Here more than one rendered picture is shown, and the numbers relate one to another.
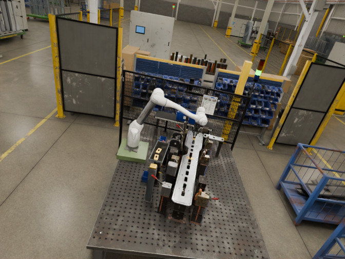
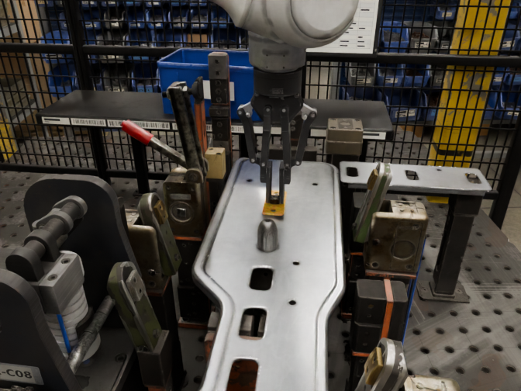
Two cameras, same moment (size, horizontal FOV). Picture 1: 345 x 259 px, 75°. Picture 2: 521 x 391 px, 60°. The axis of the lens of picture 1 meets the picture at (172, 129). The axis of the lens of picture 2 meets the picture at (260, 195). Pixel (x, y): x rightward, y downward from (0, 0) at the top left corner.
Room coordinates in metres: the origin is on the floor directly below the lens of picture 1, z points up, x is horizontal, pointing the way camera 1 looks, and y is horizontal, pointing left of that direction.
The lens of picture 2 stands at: (1.92, -0.30, 1.42)
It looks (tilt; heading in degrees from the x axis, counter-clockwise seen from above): 30 degrees down; 2
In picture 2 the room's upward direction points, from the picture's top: straight up
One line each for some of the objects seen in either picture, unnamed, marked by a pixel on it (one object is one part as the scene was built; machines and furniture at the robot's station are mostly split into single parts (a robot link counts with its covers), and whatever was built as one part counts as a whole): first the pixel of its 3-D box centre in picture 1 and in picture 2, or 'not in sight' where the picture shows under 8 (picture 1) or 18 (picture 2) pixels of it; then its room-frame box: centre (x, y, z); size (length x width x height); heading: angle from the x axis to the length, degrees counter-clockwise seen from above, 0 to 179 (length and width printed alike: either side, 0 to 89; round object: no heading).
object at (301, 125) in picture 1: (307, 111); not in sight; (4.58, -2.72, 1.00); 1.04 x 0.14 x 2.00; 94
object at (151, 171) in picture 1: (150, 184); not in sight; (1.71, 0.11, 0.92); 0.08 x 0.08 x 0.44; 85
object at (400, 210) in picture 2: (206, 152); (385, 290); (2.55, -0.51, 0.87); 0.12 x 0.09 x 0.35; 85
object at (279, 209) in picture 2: not in sight; (274, 200); (2.63, -0.31, 1.01); 0.08 x 0.04 x 0.01; 175
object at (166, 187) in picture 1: (164, 198); not in sight; (1.59, -0.04, 0.88); 0.11 x 0.10 x 0.36; 85
